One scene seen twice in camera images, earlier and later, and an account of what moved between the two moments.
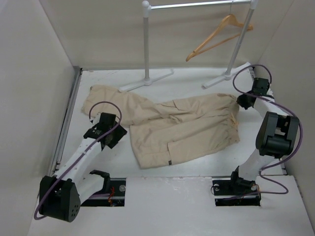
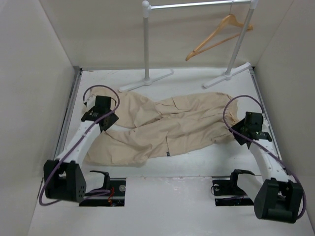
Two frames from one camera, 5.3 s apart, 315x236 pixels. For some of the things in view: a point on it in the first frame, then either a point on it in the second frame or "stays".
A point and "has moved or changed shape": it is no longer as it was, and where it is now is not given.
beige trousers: [159, 132] has moved or changed shape
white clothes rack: [146, 11] stays
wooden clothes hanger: [230, 19] stays
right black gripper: [240, 100] to [237, 126]
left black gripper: [120, 133] to [112, 119]
